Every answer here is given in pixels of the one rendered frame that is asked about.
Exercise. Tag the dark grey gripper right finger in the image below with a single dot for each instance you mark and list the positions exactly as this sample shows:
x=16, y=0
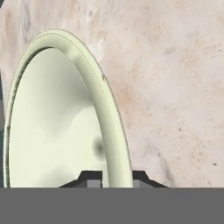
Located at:
x=140, y=178

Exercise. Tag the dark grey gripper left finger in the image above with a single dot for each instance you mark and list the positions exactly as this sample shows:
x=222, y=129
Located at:
x=91, y=177

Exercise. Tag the pale green bowl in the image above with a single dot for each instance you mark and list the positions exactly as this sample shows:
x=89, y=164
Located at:
x=55, y=122

